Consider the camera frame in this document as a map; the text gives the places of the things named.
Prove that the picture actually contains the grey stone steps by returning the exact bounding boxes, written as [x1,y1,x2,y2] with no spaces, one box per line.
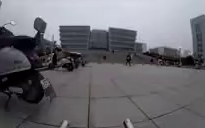
[79,49,151,65]

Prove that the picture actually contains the grey banded building complex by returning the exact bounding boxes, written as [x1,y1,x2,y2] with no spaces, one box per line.
[58,25,148,54]

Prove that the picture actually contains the tall pale building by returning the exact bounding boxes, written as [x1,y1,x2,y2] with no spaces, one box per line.
[189,13,205,66]

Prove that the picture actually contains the low pale building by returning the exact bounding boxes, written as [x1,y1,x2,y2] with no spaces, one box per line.
[149,46,183,61]

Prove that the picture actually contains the person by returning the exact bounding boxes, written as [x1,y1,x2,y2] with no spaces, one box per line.
[125,53,133,67]

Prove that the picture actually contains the robot's own part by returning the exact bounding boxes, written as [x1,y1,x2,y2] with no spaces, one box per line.
[59,119,70,128]
[122,117,135,128]

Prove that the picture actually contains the black scooter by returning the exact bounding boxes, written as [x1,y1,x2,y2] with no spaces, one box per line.
[0,16,58,104]

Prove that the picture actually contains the grey paved plaza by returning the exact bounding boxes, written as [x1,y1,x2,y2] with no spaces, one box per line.
[0,62,205,128]

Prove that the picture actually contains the row of parked scooters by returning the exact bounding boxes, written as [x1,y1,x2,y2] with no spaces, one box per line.
[39,44,88,72]

